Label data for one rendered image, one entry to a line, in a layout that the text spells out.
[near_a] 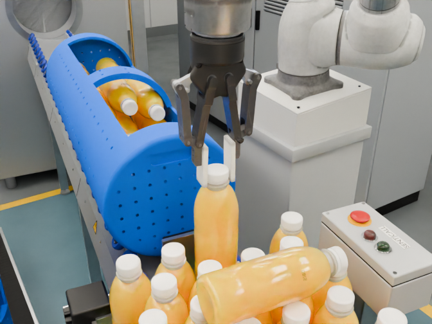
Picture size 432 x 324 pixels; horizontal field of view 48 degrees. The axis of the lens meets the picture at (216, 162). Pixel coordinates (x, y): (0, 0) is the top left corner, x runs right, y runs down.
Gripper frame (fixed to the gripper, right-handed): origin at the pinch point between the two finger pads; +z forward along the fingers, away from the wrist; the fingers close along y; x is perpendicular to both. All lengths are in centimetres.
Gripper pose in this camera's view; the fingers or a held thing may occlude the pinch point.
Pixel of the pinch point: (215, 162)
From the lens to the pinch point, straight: 76.3
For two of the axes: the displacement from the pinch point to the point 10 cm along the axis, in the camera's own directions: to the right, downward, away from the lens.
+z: -0.1, 8.7, 4.8
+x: 3.8, 4.5, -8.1
